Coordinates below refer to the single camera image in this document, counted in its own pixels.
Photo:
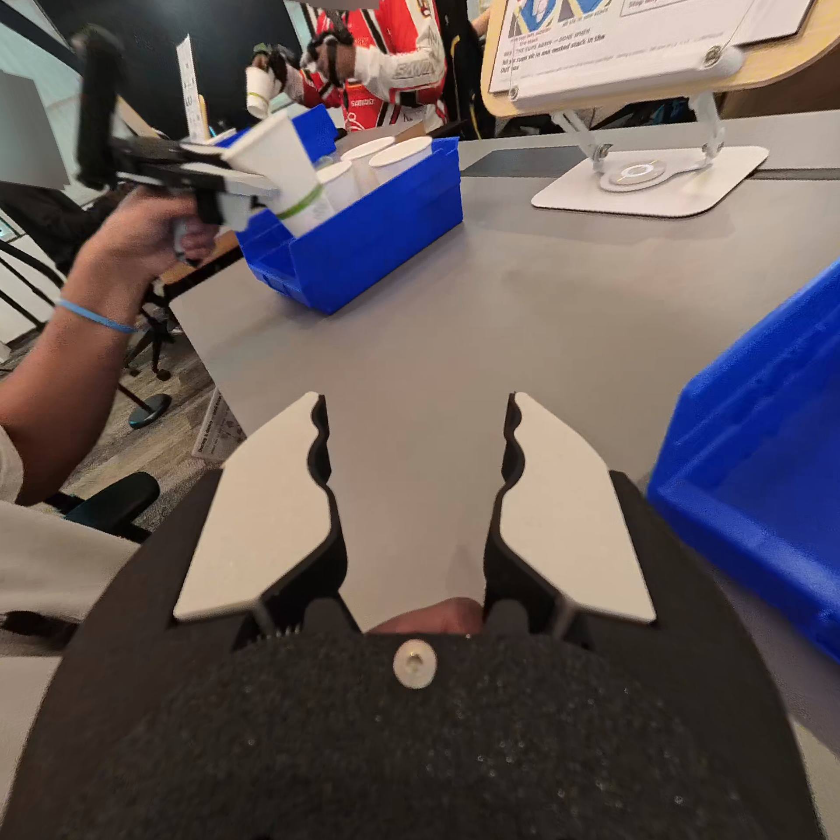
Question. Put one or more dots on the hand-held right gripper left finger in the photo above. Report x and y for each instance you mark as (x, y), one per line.
(262, 525)

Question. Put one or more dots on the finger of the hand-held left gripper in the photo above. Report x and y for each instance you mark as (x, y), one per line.
(236, 210)
(210, 143)

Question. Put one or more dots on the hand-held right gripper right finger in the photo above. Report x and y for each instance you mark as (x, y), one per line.
(571, 525)

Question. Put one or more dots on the white paper cup green band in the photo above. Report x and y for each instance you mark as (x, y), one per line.
(282, 170)

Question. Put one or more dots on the blue plastic bin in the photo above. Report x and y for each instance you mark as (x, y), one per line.
(754, 459)
(315, 131)
(367, 249)

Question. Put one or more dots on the set of white paper cups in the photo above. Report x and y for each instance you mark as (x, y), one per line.
(400, 157)

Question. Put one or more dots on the person's left forearm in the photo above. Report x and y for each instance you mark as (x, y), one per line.
(59, 407)

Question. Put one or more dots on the person's left hand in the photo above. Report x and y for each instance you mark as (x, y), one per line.
(111, 262)

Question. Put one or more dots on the person's right hand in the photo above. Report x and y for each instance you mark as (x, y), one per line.
(433, 620)

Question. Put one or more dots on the wooden board document stand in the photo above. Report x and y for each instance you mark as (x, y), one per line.
(134, 118)

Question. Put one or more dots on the grey table with wooden edge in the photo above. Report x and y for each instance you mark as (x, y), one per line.
(197, 259)

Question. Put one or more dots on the white paper sign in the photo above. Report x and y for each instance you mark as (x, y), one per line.
(188, 79)

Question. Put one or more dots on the small printed paper sheet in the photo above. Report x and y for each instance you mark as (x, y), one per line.
(220, 426)

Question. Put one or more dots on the black tripod stand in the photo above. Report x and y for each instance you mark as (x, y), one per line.
(151, 410)

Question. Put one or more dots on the blue wristband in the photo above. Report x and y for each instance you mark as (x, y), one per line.
(98, 319)

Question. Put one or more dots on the instruction sheet on stand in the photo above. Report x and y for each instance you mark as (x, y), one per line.
(715, 177)

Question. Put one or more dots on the tan cardboard box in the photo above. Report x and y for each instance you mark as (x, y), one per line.
(787, 98)

